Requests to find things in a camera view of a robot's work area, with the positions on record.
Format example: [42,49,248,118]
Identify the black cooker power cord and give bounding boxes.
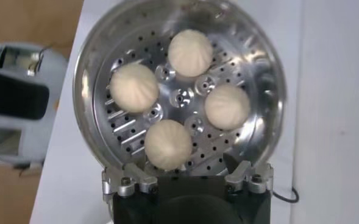
[272,186,300,204]

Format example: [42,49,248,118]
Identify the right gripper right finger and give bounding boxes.
[222,152,274,195]

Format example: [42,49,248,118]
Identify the stainless steel steamer basket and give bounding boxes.
[73,0,287,179]

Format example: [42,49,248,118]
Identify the white steamed baozi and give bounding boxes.
[144,119,194,171]
[167,29,214,78]
[109,63,160,114]
[204,84,252,131]

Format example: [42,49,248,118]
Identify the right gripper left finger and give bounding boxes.
[101,163,158,197]

